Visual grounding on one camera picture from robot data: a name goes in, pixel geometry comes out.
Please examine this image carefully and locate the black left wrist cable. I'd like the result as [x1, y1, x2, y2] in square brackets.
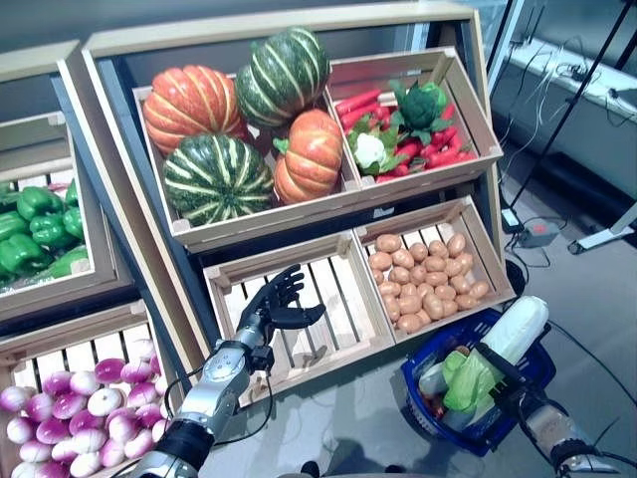
[163, 365, 276, 447]

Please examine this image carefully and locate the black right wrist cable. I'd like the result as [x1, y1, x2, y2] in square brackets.
[571, 417, 637, 474]

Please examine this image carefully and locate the blue plastic shopping basket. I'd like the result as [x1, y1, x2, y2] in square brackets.
[400, 307, 557, 458]

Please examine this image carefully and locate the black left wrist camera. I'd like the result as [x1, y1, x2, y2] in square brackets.
[248, 346, 275, 372]

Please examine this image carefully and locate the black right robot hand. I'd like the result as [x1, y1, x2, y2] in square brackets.
[490, 375, 536, 417]

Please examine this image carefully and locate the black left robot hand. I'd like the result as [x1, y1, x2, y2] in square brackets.
[245, 263, 327, 332]

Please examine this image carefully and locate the power adapter on floor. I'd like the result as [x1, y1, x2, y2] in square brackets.
[517, 221, 561, 249]

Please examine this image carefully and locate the wooden cabbage crate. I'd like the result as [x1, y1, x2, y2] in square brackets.
[202, 231, 397, 399]

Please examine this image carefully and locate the white window ledge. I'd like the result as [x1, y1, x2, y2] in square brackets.
[490, 39, 637, 170]

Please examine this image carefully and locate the wooden pepper crate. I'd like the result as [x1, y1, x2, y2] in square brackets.
[0, 112, 120, 300]

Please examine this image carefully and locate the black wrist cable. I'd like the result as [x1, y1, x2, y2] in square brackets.
[571, 417, 637, 474]
[163, 365, 276, 447]

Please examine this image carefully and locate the dark wood-rimmed display stand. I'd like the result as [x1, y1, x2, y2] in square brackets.
[82, 2, 507, 374]
[0, 39, 145, 340]

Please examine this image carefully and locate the green striped pumpkin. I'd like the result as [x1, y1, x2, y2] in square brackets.
[162, 132, 276, 228]
[234, 25, 332, 131]

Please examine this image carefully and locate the grey metal stand foot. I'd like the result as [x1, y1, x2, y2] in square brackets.
[569, 201, 637, 256]

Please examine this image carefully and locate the black tripod pole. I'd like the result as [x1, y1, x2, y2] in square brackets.
[507, 0, 637, 205]

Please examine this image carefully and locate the green broccoli head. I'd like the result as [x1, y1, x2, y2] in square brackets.
[388, 79, 457, 145]

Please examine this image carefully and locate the white cauliflower with leaves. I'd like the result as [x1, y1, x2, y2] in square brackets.
[346, 126, 407, 176]

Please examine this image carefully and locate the wooden pumpkin crate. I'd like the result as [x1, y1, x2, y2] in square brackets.
[132, 74, 369, 253]

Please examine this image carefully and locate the long black floor cable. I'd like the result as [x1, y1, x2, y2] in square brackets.
[544, 321, 637, 399]

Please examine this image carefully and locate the black round floor object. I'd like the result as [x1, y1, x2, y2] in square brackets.
[505, 258, 529, 300]

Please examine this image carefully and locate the orange pumpkin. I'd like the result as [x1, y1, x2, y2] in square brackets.
[272, 108, 345, 205]
[141, 64, 250, 155]

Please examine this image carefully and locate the wooden carrot crate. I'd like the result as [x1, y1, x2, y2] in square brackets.
[325, 47, 504, 193]

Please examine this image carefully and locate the wooden potato crate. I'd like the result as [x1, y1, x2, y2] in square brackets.
[353, 195, 518, 346]

